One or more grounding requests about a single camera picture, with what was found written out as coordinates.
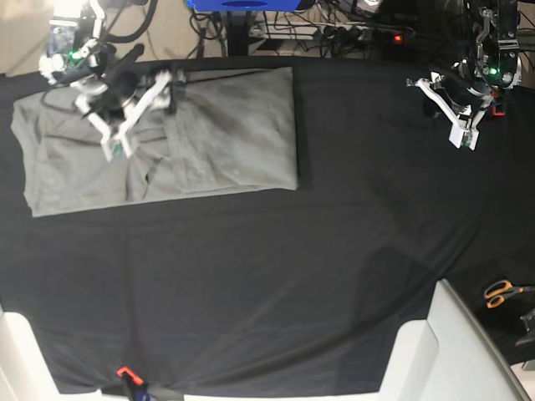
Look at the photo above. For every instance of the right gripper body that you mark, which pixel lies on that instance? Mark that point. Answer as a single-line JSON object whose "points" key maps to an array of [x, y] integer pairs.
{"points": [[112, 101]]}

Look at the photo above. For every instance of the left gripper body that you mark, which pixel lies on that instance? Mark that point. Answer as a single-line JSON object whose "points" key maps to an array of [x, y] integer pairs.
{"points": [[487, 44]]}

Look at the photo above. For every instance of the grey T-shirt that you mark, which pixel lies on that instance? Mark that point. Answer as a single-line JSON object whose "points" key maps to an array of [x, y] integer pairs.
{"points": [[233, 131]]}

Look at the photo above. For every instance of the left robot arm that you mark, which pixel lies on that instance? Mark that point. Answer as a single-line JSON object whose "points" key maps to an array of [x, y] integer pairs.
{"points": [[526, 40]]}

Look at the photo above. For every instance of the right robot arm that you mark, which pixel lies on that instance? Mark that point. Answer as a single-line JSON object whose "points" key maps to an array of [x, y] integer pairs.
{"points": [[83, 54]]}

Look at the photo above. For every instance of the red black clamp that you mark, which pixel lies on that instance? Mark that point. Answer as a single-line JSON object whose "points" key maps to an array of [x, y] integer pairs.
{"points": [[499, 110]]}

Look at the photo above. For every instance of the blue stand base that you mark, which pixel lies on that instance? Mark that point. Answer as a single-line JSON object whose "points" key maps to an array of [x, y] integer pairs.
{"points": [[243, 5]]}

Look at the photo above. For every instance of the black metal object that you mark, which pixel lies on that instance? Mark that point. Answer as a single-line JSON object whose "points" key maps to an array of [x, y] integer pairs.
{"points": [[528, 323]]}

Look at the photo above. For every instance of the black table cloth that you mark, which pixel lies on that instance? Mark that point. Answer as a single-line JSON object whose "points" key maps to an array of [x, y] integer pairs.
{"points": [[282, 293]]}

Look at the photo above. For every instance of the white bin right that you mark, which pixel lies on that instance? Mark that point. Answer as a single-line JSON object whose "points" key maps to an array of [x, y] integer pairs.
{"points": [[448, 356]]}

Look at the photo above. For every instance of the white bin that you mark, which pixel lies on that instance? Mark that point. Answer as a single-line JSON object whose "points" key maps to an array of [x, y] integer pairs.
{"points": [[448, 356], [24, 373]]}

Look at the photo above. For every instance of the white bin left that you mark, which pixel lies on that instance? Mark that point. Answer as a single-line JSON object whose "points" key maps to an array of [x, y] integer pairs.
{"points": [[24, 373]]}

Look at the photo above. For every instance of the red blue front clamp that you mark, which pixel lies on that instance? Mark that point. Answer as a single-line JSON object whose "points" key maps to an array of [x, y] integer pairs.
{"points": [[136, 389]]}

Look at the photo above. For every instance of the orange handled scissors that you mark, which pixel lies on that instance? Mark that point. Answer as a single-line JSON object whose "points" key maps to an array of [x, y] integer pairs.
{"points": [[498, 292]]}

